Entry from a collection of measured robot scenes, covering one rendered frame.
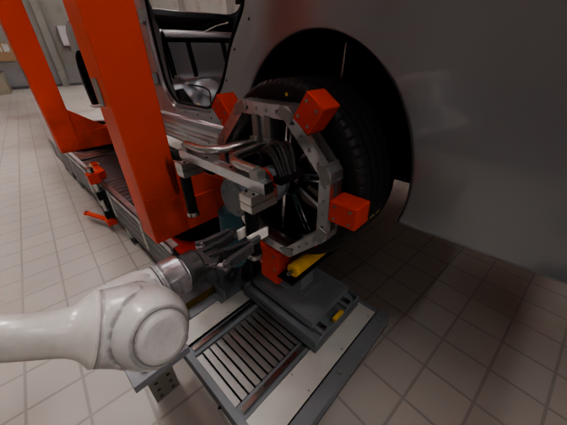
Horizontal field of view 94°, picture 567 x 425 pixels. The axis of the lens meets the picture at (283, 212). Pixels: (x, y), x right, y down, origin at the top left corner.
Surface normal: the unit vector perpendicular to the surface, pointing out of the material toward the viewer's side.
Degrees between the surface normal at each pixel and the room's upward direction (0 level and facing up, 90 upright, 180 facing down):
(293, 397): 0
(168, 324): 72
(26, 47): 90
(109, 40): 90
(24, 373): 0
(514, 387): 0
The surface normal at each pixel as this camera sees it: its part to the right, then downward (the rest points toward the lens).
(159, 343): 0.75, -0.06
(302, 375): -0.02, -0.86
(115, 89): 0.72, 0.34
